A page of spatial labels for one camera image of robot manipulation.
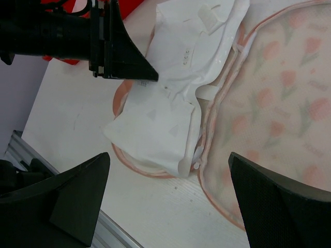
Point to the white bra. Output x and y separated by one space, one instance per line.
160 122

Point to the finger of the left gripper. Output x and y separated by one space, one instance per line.
122 59

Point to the red plastic tray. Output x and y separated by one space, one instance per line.
126 8

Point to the floral pink laundry bag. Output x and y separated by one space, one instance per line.
270 104

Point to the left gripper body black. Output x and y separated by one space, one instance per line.
46 29

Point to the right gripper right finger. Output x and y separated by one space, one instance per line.
278 211

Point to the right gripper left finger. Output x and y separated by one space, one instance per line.
43 210

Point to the aluminium front rail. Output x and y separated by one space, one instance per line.
24 157

